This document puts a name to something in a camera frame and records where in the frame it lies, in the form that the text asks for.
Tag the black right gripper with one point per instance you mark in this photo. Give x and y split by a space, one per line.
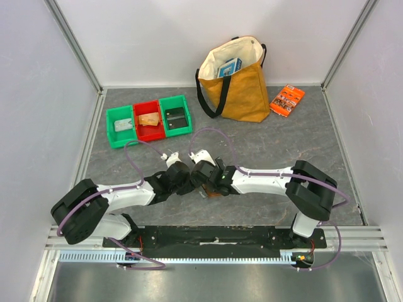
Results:
201 187

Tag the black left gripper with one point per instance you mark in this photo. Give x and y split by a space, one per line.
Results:
189 187

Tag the brown leather card holder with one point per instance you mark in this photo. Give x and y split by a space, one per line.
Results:
205 193

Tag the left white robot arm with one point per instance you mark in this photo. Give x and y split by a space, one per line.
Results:
86 209

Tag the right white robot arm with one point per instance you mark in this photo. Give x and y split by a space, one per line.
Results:
308 188

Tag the black card stack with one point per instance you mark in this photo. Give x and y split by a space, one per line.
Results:
175 118

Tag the red plastic bin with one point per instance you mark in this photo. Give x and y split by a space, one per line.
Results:
148 133

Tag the right green plastic bin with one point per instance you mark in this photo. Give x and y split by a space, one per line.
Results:
175 102

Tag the green plastic bin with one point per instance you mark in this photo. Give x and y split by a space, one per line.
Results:
175 102
119 139

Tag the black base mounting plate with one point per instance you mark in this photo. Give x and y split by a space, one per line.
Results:
219 242

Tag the left green plastic bin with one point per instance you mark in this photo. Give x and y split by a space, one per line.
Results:
119 139

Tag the mustard tote bag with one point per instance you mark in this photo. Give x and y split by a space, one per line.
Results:
243 96

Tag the orange snack packet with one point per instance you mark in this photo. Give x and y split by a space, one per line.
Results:
286 100

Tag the blue box in bag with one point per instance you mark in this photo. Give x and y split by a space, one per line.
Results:
230 67

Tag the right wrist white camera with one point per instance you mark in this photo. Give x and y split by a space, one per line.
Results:
200 156

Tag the left aluminium frame post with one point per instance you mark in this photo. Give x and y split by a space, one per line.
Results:
71 39

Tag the aluminium frame post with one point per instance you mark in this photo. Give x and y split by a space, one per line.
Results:
353 34
71 39

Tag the front aluminium rail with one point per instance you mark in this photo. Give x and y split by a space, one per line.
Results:
353 239

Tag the right aluminium frame post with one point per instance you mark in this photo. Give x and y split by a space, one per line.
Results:
353 34

